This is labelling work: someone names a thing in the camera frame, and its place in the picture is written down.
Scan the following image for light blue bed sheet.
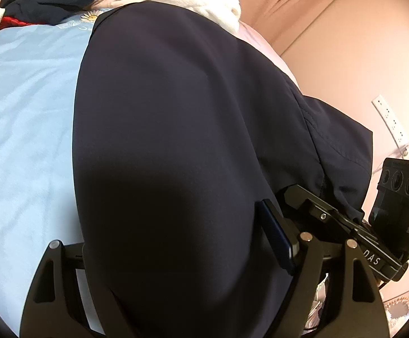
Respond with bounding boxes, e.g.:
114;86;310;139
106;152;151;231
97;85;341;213
0;14;101;335

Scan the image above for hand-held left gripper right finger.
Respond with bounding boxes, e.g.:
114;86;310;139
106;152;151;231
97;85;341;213
259;199;390;338

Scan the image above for white power strip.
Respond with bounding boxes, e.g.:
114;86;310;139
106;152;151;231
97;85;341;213
371;94;409;150

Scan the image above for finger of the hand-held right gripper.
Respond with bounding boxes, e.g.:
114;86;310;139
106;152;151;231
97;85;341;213
276;184;371;245

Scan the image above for beige lace cloth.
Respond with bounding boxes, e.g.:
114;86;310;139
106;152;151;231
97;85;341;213
384;294;409;319

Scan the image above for navy button shirt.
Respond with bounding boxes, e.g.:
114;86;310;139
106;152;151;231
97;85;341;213
71;0;374;338

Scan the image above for red garment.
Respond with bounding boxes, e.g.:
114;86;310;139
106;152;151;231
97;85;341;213
0;16;32;30

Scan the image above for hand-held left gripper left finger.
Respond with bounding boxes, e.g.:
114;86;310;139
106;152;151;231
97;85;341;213
19;240;103;338

